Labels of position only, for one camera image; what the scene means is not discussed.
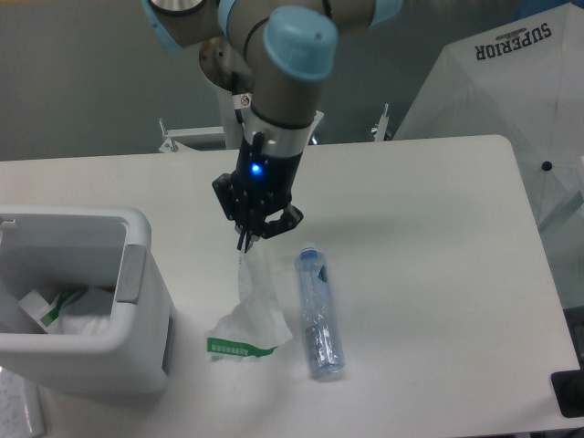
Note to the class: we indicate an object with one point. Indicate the white metal base frame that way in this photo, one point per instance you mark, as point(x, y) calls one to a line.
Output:
point(212, 138)

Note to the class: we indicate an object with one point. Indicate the crushed clear plastic bottle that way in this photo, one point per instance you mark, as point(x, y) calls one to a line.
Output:
point(325, 355)

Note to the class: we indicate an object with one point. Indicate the white paper sheet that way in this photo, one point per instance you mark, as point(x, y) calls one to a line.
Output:
point(21, 407)

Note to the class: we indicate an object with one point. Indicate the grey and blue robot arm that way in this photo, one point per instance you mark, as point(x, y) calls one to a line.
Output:
point(289, 48)

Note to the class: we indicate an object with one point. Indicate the white plastic bag green print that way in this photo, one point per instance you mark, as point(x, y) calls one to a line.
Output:
point(256, 327)

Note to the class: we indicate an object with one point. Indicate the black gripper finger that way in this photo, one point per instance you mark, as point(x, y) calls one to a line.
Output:
point(234, 200)
point(259, 228)

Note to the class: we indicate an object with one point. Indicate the trash inside the can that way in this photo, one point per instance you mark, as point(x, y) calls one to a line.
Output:
point(81, 312)

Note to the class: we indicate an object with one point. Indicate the black device at table edge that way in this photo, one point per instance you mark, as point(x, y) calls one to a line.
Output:
point(568, 388)

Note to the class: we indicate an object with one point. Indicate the white trash can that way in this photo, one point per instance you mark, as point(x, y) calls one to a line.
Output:
point(72, 248)

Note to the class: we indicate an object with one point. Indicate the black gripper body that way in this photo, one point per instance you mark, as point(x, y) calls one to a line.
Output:
point(266, 180)

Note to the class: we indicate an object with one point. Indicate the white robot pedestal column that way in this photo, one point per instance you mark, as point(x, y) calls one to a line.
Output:
point(234, 109)

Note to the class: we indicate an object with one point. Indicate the white Superior umbrella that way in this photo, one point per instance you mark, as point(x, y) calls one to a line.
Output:
point(522, 81)

